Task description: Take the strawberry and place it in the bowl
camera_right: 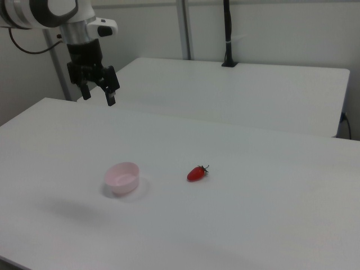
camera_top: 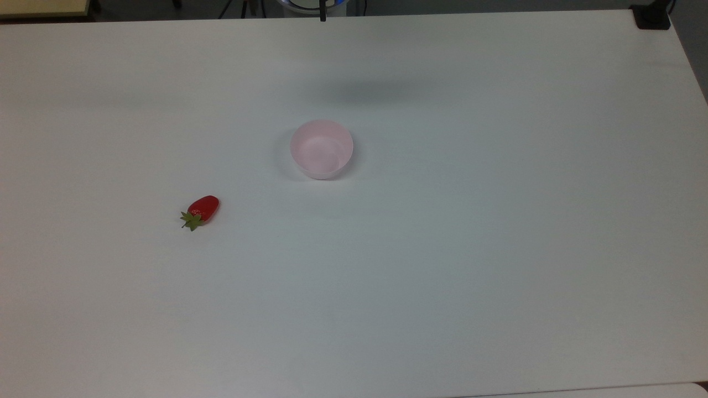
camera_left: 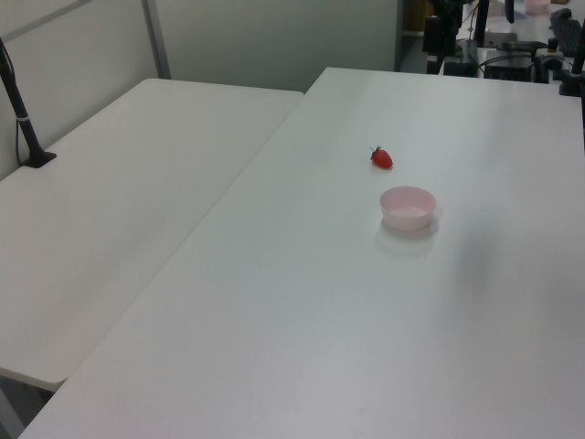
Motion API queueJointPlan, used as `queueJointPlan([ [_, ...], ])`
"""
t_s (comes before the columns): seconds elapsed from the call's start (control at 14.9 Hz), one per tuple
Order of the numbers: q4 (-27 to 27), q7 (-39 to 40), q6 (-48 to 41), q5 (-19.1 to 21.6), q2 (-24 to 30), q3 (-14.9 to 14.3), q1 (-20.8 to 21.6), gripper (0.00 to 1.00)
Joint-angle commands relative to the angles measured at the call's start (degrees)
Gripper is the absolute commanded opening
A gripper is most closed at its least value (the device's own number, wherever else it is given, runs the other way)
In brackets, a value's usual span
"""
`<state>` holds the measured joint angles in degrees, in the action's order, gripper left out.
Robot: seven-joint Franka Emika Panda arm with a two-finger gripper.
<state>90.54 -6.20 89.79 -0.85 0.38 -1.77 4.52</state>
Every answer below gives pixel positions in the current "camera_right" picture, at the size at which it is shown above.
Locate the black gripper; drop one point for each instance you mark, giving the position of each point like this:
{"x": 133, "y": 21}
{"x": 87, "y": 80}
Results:
{"x": 84, "y": 59}

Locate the red toy strawberry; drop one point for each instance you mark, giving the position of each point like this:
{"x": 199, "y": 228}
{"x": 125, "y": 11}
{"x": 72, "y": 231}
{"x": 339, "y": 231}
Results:
{"x": 195, "y": 173}

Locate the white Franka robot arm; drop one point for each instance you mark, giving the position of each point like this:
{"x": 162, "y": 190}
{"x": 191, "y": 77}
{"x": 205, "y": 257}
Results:
{"x": 31, "y": 14}

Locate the pink plastic bowl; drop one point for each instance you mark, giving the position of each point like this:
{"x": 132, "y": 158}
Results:
{"x": 122, "y": 177}

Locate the white partition post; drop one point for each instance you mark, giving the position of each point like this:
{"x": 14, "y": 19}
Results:
{"x": 57, "y": 70}
{"x": 185, "y": 28}

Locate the black camera stand pole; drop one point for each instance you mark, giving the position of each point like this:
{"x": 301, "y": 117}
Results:
{"x": 228, "y": 33}

